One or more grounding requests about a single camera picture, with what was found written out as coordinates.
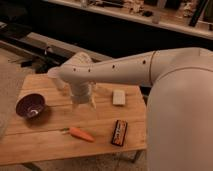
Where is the white paper cup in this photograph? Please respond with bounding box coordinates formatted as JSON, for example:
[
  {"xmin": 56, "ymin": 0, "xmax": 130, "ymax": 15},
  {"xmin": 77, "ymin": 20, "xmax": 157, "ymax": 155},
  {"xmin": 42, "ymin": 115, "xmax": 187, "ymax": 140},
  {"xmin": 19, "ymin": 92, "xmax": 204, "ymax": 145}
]
[{"xmin": 47, "ymin": 67, "xmax": 65, "ymax": 90}]

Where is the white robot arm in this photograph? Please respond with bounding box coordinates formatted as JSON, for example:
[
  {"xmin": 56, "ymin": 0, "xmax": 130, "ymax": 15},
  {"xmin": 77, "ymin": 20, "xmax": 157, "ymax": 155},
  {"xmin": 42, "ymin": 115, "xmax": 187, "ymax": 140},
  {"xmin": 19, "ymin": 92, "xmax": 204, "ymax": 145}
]
[{"xmin": 59, "ymin": 47, "xmax": 213, "ymax": 171}]

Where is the black orange candy bar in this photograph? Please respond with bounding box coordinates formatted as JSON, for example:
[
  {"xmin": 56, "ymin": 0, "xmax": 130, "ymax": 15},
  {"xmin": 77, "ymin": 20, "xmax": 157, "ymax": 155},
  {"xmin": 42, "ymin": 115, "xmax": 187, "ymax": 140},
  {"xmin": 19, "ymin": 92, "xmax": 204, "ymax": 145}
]
[{"xmin": 111, "ymin": 120, "xmax": 128, "ymax": 146}]

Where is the dark purple ceramic bowl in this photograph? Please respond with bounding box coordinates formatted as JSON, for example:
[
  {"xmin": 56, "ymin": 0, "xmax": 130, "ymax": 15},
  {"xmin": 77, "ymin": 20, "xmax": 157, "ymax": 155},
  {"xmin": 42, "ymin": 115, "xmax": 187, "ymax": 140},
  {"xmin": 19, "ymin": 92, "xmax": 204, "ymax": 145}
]
[{"xmin": 16, "ymin": 93, "xmax": 46, "ymax": 119}]

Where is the long wooden shelf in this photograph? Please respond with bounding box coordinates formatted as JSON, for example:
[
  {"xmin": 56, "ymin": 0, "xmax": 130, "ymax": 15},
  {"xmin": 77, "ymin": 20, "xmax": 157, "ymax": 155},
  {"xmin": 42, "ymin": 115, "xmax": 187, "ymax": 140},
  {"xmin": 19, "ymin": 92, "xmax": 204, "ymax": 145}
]
[{"xmin": 44, "ymin": 0, "xmax": 213, "ymax": 40}]

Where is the orange carrot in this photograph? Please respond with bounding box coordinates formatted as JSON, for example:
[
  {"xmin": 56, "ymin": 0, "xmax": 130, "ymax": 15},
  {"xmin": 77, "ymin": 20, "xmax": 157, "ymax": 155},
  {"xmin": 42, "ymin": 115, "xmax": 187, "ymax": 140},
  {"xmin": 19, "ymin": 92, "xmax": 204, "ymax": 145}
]
[{"xmin": 62, "ymin": 127, "xmax": 95, "ymax": 142}]

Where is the white sponge block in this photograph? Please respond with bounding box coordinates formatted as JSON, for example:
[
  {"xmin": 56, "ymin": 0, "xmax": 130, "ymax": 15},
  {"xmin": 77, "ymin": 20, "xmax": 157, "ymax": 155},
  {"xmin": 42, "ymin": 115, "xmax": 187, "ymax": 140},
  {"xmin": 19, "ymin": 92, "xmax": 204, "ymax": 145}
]
[{"xmin": 113, "ymin": 90, "xmax": 126, "ymax": 105}]

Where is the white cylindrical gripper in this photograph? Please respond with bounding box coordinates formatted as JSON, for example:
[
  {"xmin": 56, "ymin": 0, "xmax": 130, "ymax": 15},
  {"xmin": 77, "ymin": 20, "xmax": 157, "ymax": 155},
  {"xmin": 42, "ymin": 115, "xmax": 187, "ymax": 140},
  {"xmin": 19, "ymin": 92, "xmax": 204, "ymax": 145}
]
[{"xmin": 70, "ymin": 83, "xmax": 96, "ymax": 111}]

